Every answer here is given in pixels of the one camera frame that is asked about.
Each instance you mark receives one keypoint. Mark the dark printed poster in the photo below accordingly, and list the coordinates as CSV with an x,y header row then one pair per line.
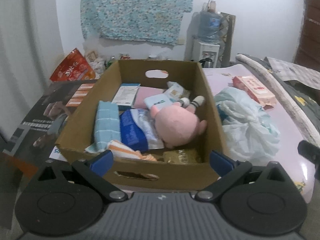
x,y
50,110

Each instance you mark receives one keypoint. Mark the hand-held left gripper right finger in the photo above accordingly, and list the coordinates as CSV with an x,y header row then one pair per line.
x,y
221,162

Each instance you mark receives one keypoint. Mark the floral wall cloth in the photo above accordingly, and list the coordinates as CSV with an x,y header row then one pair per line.
x,y
137,10

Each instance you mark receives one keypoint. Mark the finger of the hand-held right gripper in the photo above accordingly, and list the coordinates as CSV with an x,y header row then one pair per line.
x,y
311,153

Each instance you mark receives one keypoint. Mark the pink box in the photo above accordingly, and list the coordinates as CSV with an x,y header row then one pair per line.
x,y
143,96

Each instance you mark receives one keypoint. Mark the brown wooden door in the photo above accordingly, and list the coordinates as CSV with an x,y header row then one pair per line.
x,y
310,35

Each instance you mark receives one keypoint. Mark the rolled white mat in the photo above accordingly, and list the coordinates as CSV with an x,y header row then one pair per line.
x,y
275,90

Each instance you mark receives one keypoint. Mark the blue water bottle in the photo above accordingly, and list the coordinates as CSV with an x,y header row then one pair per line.
x,y
210,27

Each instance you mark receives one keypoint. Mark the grey plaid cloth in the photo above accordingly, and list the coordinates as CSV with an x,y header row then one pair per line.
x,y
295,71

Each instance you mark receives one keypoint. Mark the dark grey blanket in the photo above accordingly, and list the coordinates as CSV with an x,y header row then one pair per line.
x,y
295,97

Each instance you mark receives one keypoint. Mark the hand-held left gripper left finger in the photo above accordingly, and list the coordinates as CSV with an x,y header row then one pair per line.
x,y
102,162

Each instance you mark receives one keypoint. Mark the red snack bag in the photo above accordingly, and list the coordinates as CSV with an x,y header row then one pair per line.
x,y
72,70

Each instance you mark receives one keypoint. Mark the white curtain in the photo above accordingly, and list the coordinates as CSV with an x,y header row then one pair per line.
x,y
25,55

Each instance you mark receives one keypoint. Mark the blue striped towel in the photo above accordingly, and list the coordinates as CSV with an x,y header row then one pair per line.
x,y
107,122

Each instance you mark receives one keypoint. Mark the pale green plastic bag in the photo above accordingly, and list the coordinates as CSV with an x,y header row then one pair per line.
x,y
247,130

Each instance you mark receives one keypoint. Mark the steel electric kettle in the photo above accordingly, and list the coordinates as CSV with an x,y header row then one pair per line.
x,y
206,63

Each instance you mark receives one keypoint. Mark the small light blue box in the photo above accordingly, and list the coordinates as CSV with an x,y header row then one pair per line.
x,y
157,101

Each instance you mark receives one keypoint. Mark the pink plush doll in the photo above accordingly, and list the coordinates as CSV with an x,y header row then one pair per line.
x,y
175,127

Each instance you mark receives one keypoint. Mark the pink floor mat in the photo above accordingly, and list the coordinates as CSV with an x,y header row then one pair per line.
x,y
287,150

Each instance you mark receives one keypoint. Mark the pink wet wipes pack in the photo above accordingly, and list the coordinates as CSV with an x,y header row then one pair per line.
x,y
252,87

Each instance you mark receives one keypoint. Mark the white and blue soft packet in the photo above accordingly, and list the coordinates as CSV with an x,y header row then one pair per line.
x,y
132,130

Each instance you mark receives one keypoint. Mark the wooden board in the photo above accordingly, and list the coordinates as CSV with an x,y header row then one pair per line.
x,y
228,40

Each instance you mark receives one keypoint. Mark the blue and white paper box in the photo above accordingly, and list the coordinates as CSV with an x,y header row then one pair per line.
x,y
125,93

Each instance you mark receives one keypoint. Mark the yellow soft packet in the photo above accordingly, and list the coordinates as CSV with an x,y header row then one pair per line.
x,y
182,156

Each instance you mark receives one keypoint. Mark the orange striped towel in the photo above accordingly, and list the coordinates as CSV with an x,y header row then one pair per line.
x,y
125,150

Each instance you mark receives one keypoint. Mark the brown cardboard box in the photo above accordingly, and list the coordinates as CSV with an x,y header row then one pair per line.
x,y
160,175

